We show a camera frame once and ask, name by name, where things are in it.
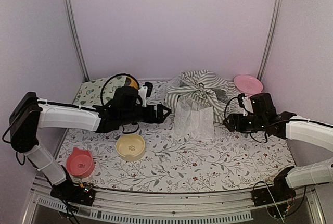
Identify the left aluminium frame post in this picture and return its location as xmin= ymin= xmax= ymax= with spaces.
xmin=63 ymin=0 xmax=90 ymax=82

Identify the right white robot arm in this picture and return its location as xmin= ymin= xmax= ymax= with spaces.
xmin=223 ymin=93 xmax=332 ymax=201

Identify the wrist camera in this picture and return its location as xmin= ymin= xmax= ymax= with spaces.
xmin=138 ymin=82 xmax=153 ymax=107
xmin=238 ymin=93 xmax=254 ymax=116

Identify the front aluminium rail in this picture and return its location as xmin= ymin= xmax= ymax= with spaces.
xmin=22 ymin=176 xmax=328 ymax=223

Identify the right aluminium frame post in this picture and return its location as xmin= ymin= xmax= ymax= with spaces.
xmin=257 ymin=0 xmax=283 ymax=81

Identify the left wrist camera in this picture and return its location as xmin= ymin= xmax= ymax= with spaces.
xmin=138 ymin=82 xmax=153 ymax=107

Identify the aluminium frame post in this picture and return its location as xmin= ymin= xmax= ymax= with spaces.
xmin=257 ymin=0 xmax=283 ymax=81
xmin=63 ymin=0 xmax=90 ymax=82

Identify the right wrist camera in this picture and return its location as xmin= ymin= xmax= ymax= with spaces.
xmin=238 ymin=93 xmax=254 ymax=116

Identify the pink plate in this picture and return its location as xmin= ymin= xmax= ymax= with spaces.
xmin=234 ymin=75 xmax=263 ymax=95

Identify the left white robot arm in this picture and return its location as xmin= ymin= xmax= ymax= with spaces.
xmin=3 ymin=86 xmax=171 ymax=200

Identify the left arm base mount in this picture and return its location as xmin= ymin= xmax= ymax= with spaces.
xmin=50 ymin=180 xmax=96 ymax=206

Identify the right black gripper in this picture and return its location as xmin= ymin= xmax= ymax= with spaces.
xmin=223 ymin=114 xmax=266 ymax=132

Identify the red cat-ear pet bowl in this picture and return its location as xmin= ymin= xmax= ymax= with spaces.
xmin=66 ymin=147 xmax=95 ymax=179

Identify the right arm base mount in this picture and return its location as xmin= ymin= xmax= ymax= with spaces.
xmin=251 ymin=181 xmax=296 ymax=206

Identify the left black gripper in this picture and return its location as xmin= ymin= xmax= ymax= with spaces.
xmin=120 ymin=104 xmax=172 ymax=126

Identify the green patterned cushion mat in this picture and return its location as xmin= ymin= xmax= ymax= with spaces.
xmin=73 ymin=78 xmax=120 ymax=106

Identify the cream pet bowl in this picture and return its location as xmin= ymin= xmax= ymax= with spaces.
xmin=115 ymin=134 xmax=146 ymax=162

